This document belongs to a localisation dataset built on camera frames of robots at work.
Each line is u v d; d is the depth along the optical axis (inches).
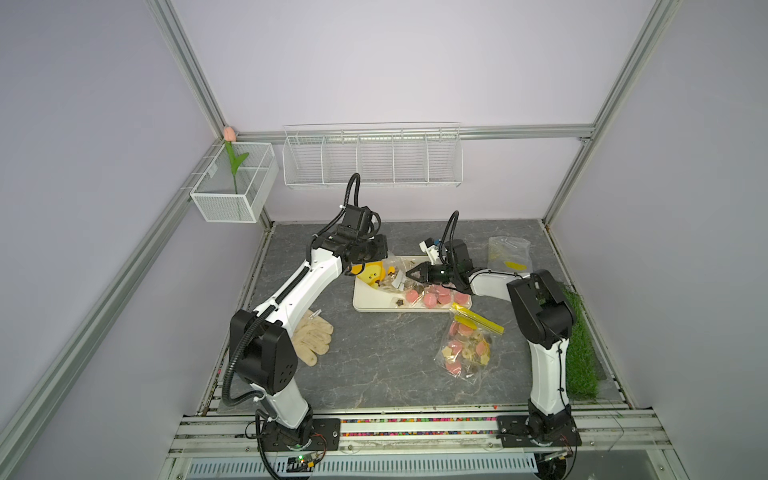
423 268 36.0
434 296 37.7
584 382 30.9
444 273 34.3
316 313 37.1
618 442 29.0
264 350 17.3
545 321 21.9
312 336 35.5
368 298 38.0
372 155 38.1
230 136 35.4
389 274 35.5
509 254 42.7
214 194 32.4
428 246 36.4
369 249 29.2
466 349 34.4
